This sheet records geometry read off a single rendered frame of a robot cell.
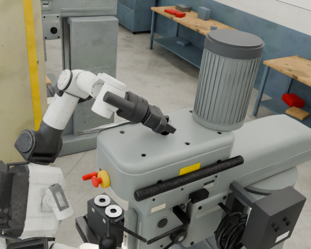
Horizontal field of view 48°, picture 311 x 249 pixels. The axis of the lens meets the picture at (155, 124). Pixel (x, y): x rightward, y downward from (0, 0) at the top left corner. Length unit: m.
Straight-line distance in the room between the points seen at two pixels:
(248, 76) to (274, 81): 5.12
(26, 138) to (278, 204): 0.93
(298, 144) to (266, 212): 0.54
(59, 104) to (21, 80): 1.53
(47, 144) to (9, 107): 1.56
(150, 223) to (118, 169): 0.34
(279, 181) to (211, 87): 0.65
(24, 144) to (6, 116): 1.59
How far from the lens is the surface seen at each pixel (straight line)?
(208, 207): 1.47
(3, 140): 3.08
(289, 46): 6.10
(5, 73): 2.82
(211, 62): 1.22
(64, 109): 1.36
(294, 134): 1.70
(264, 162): 1.59
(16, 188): 1.36
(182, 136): 1.23
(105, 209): 1.97
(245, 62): 1.20
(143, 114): 1.12
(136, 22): 8.59
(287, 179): 1.74
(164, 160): 1.12
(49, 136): 1.39
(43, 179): 1.40
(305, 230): 3.93
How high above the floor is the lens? 2.55
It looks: 31 degrees down
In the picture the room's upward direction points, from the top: 6 degrees clockwise
